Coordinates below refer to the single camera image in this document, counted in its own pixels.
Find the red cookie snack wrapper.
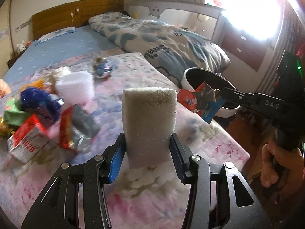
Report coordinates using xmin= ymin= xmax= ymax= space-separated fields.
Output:
xmin=177 ymin=82 xmax=221 ymax=113

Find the white foam sponge block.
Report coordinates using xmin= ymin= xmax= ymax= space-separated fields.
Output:
xmin=122 ymin=87 xmax=177 ymax=169

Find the red silver foil wrapper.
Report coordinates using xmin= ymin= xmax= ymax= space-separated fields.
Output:
xmin=59 ymin=104 xmax=100 ymax=154

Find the white black trash bin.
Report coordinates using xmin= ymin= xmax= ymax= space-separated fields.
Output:
xmin=181 ymin=67 xmax=240 ymax=118

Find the right hand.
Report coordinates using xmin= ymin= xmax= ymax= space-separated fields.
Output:
xmin=261 ymin=139 xmax=304 ymax=200

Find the red white drawer cabinet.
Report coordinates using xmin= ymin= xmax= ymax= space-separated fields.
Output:
xmin=220 ymin=16 xmax=275 ymax=91

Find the grey heart pattern duvet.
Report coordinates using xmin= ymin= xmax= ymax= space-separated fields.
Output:
xmin=88 ymin=12 xmax=231 ymax=86

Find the red white carton box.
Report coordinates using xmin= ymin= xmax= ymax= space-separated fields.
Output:
xmin=7 ymin=114 xmax=50 ymax=164

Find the floral pink blue blanket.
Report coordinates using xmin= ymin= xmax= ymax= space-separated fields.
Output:
xmin=1 ymin=53 xmax=250 ymax=228

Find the yellow crumpled snack wrapper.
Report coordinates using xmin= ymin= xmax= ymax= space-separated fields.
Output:
xmin=0 ymin=117 xmax=15 ymax=138

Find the green carton box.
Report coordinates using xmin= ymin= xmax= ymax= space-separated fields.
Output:
xmin=4 ymin=98 xmax=31 ymax=127

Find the blue plastic bag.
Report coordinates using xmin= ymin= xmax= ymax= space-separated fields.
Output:
xmin=20 ymin=87 xmax=65 ymax=122

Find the crumpled blue patterned wrapper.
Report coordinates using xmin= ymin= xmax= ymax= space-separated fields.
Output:
xmin=92 ymin=56 xmax=113 ymax=79

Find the beige teddy bear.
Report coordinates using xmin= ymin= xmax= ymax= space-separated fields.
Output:
xmin=0 ymin=79 xmax=11 ymax=98

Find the blue bed sheet mattress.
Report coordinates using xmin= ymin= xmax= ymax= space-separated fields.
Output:
xmin=3 ymin=25 xmax=119 ymax=84

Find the dark wooden nightstand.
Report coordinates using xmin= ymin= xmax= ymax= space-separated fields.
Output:
xmin=7 ymin=50 xmax=26 ymax=69

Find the wooden headboard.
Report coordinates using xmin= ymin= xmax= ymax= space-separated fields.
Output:
xmin=31 ymin=0 xmax=124 ymax=40

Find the white rabbit toy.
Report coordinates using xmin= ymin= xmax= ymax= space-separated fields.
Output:
xmin=17 ymin=40 xmax=26 ymax=54

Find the beige sliding wardrobe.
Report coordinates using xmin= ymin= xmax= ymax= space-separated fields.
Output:
xmin=0 ymin=0 xmax=14 ymax=79

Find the blue white pillow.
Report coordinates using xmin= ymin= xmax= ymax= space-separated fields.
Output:
xmin=36 ymin=26 xmax=76 ymax=45

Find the grey bed guard rail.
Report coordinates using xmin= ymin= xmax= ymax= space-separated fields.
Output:
xmin=127 ymin=0 xmax=224 ymax=43

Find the wall switch panel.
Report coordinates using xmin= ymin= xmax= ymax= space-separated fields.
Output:
xmin=15 ymin=20 xmax=31 ymax=33

